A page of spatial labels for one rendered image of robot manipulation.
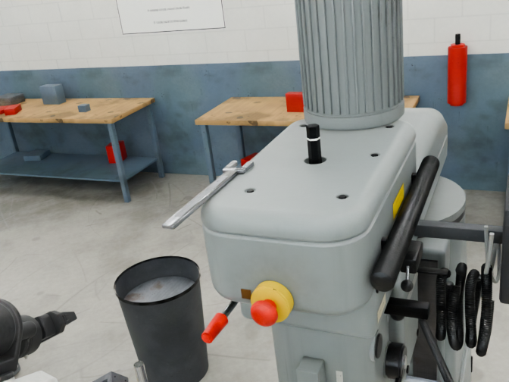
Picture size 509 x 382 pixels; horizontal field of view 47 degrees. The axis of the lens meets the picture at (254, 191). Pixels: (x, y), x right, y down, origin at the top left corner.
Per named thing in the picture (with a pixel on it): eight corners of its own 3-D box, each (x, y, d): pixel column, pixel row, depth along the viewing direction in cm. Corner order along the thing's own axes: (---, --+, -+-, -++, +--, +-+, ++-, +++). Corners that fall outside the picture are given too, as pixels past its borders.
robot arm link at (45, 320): (28, 361, 136) (-3, 373, 124) (12, 323, 137) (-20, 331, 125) (74, 337, 134) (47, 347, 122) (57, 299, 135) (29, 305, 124)
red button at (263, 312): (276, 332, 80) (273, 308, 79) (249, 327, 82) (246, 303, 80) (284, 317, 83) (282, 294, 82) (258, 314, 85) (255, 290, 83)
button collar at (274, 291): (291, 326, 83) (286, 290, 81) (252, 320, 85) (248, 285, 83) (295, 317, 85) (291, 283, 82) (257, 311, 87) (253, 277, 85)
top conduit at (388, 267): (395, 294, 80) (394, 272, 78) (364, 290, 81) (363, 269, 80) (439, 171, 117) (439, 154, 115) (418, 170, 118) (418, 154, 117)
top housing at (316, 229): (364, 328, 80) (359, 225, 74) (199, 302, 91) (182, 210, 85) (420, 191, 119) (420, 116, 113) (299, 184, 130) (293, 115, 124)
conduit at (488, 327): (488, 377, 122) (492, 293, 114) (409, 364, 128) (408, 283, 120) (493, 325, 137) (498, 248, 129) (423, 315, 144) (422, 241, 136)
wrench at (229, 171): (180, 230, 79) (179, 225, 78) (156, 228, 80) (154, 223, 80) (254, 165, 99) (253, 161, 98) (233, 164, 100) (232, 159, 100)
